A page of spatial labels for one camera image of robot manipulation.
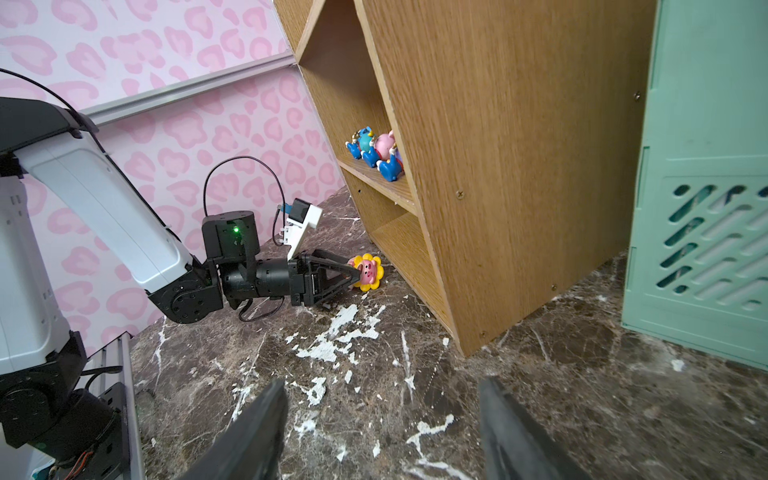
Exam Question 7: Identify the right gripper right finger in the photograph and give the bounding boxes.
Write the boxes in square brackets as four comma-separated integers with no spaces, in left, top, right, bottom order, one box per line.
[478,377,590,480]

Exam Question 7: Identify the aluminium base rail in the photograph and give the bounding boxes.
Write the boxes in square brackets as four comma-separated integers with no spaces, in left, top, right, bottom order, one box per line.
[35,332,145,480]

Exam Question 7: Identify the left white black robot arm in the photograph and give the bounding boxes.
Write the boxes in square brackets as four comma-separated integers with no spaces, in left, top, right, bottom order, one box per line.
[1,98,358,468]

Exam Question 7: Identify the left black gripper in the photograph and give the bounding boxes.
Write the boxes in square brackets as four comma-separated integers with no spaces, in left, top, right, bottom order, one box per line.
[224,249,361,308]

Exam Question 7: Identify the wooden three-tier shelf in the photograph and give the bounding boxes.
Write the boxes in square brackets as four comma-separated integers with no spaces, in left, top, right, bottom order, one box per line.
[275,1,657,356]

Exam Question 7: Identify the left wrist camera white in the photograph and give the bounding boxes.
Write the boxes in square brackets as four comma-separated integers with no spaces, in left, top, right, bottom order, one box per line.
[279,198,323,260]

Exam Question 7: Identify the small teal figure toy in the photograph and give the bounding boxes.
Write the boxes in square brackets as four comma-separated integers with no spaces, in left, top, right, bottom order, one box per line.
[345,126,375,160]

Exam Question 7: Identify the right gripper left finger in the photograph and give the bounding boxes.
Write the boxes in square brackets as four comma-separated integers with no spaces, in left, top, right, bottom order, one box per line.
[181,379,288,480]

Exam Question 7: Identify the blue pink pig figure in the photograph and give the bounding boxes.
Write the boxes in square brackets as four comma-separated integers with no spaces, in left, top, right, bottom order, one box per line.
[363,131,395,168]

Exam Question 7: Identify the small purple figure toy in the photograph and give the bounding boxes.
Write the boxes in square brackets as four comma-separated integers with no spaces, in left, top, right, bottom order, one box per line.
[377,145,403,182]

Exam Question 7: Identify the mint green file organizer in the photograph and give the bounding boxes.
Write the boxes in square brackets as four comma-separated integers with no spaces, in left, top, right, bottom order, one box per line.
[622,1,767,368]

